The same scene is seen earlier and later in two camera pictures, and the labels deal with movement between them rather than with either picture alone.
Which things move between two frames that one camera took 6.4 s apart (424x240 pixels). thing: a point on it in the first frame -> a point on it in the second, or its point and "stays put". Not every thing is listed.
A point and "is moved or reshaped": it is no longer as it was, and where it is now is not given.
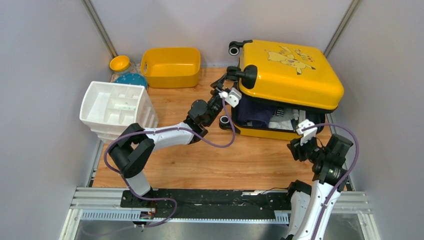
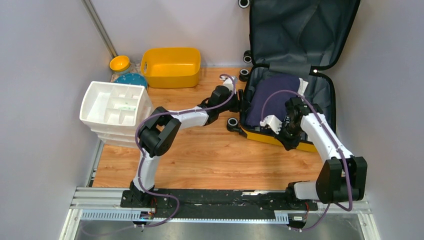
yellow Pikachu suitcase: (286, 75) is moved or reshaped
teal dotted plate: (135, 79) stays put
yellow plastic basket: (171, 67) stays put
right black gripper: (296, 148) -> (288, 145)
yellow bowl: (119, 63) stays put
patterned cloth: (135, 67) stays put
